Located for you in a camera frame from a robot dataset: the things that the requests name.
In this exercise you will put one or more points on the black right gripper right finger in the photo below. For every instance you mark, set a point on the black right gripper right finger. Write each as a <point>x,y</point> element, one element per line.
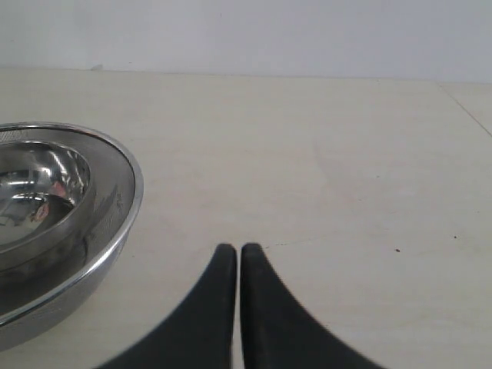
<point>276,330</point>

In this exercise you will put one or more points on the small stainless steel bowl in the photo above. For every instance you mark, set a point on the small stainless steel bowl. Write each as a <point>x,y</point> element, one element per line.
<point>47,190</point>

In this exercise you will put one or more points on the steel mesh strainer basin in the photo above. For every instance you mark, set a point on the steel mesh strainer basin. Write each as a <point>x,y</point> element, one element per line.
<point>42,292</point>

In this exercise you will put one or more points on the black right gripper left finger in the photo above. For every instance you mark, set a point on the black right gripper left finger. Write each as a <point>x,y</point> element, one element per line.
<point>198,332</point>

